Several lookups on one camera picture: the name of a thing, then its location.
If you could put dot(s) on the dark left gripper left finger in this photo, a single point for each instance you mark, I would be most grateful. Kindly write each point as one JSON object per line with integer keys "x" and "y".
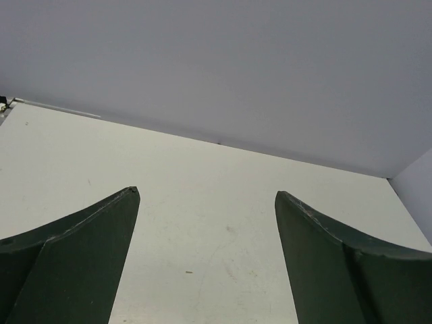
{"x": 68, "y": 271}

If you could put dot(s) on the aluminium table edge rail left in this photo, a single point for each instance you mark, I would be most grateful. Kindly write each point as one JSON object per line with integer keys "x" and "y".
{"x": 10, "y": 103}

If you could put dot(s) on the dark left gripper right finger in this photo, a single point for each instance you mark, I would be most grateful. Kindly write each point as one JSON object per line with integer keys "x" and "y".
{"x": 339, "y": 274}

